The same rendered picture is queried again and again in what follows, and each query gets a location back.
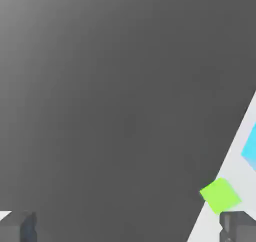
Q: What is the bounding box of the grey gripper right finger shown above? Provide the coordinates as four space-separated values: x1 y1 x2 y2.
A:
219 211 256 242

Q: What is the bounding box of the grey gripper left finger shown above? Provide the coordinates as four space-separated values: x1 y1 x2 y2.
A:
0 211 38 242

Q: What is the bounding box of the small green cube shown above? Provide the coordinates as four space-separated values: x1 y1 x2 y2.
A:
199 177 242 215

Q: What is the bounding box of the large cyan box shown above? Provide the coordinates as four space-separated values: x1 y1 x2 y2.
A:
240 122 256 172

